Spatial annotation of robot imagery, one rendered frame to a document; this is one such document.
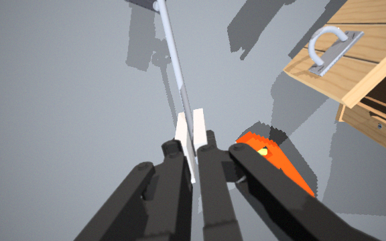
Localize brown wooden cabinet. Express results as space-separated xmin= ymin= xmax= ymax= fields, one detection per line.
xmin=283 ymin=0 xmax=386 ymax=148

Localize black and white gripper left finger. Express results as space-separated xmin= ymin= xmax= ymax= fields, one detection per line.
xmin=73 ymin=112 xmax=196 ymax=241

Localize orange spirit level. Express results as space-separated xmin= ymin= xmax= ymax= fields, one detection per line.
xmin=235 ymin=131 xmax=314 ymax=196

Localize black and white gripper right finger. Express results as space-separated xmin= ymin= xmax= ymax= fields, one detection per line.
xmin=194 ymin=108 xmax=381 ymax=241

